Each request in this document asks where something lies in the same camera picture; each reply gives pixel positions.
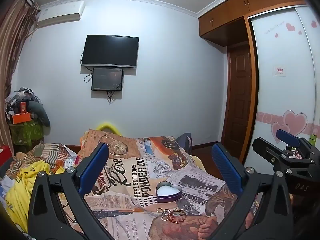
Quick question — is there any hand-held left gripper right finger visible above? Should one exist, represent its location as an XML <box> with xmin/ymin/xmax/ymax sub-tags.
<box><xmin>211</xmin><ymin>142</ymin><xmax>294</xmax><ymax>240</ymax></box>

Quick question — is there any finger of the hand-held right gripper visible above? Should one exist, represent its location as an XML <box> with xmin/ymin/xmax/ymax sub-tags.
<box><xmin>276</xmin><ymin>129</ymin><xmax>310</xmax><ymax>152</ymax></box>
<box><xmin>252</xmin><ymin>137</ymin><xmax>288</xmax><ymax>166</ymax></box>

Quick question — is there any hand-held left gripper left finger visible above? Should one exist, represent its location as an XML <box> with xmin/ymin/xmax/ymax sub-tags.
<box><xmin>27</xmin><ymin>142</ymin><xmax>116</xmax><ymax>240</ymax></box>

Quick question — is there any purple heart-shaped tin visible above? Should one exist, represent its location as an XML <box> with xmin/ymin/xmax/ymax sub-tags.
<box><xmin>155</xmin><ymin>182</ymin><xmax>182</xmax><ymax>204</ymax></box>

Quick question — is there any red braided bracelet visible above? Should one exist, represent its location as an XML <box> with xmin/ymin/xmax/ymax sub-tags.
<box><xmin>167</xmin><ymin>209</ymin><xmax>187</xmax><ymax>224</ymax></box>

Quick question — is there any white heart-print wardrobe door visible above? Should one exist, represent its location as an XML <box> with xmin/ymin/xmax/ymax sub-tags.
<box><xmin>249</xmin><ymin>4</ymin><xmax>320</xmax><ymax>176</ymax></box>

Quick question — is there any yellow hoop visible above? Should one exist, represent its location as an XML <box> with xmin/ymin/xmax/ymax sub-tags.
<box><xmin>97</xmin><ymin>121</ymin><xmax>123</xmax><ymax>134</ymax></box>

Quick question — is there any printed newspaper-pattern blanket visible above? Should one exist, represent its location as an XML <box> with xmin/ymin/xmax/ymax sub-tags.
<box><xmin>5</xmin><ymin>129</ymin><xmax>265</xmax><ymax>240</ymax></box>

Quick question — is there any dark blue bag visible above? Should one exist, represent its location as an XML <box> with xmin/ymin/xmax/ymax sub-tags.
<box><xmin>176</xmin><ymin>133</ymin><xmax>194</xmax><ymax>155</ymax></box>

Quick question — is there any striped patchwork cloth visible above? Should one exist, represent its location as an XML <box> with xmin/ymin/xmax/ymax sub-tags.
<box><xmin>15</xmin><ymin>141</ymin><xmax>75</xmax><ymax>172</ymax></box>

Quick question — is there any brown wooden door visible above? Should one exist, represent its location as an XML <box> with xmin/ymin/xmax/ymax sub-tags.
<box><xmin>221</xmin><ymin>43</ymin><xmax>253</xmax><ymax>163</ymax></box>

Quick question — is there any white paper label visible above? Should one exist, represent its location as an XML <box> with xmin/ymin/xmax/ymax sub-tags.
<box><xmin>272</xmin><ymin>65</ymin><xmax>287</xmax><ymax>77</ymax></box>

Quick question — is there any green bag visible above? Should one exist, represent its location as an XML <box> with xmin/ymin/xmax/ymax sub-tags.
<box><xmin>9</xmin><ymin>120</ymin><xmax>45</xmax><ymax>146</ymax></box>

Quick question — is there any yellow cloth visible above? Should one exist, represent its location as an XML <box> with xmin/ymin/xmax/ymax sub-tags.
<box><xmin>4</xmin><ymin>160</ymin><xmax>53</xmax><ymax>233</ymax></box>

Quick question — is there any small black monitor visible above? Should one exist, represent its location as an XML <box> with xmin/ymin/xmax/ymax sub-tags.
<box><xmin>91</xmin><ymin>67</ymin><xmax>124</xmax><ymax>92</ymax></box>

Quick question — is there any orange box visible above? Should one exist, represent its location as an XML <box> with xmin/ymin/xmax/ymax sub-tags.
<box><xmin>12</xmin><ymin>113</ymin><xmax>32</xmax><ymax>125</ymax></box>

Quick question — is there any red box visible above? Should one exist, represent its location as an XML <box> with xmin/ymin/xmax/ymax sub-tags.
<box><xmin>0</xmin><ymin>145</ymin><xmax>12</xmax><ymax>166</ymax></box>

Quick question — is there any pile of clothes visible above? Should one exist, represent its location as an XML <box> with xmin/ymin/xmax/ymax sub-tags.
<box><xmin>5</xmin><ymin>87</ymin><xmax>42</xmax><ymax>117</ymax></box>

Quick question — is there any wooden overhead cabinet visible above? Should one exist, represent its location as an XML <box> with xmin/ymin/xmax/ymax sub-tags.
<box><xmin>198</xmin><ymin>0</ymin><xmax>307</xmax><ymax>47</ymax></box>

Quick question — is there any brown striped curtain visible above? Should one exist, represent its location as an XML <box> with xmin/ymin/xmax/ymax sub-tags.
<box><xmin>0</xmin><ymin>0</ymin><xmax>41</xmax><ymax>155</ymax></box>

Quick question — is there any white air conditioner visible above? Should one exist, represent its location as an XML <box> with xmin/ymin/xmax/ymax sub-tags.
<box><xmin>36</xmin><ymin>1</ymin><xmax>86</xmax><ymax>28</ymax></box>

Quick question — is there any black wall television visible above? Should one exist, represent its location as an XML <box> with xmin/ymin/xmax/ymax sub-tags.
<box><xmin>80</xmin><ymin>35</ymin><xmax>140</xmax><ymax>69</ymax></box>

